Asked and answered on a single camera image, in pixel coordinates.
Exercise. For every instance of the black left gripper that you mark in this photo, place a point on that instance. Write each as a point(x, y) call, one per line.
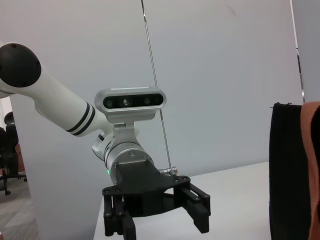
point(142, 185)

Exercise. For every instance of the black office chair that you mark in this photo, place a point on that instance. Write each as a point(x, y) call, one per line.
point(10, 140)

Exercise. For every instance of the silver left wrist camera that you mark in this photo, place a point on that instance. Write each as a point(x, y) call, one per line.
point(130, 102)

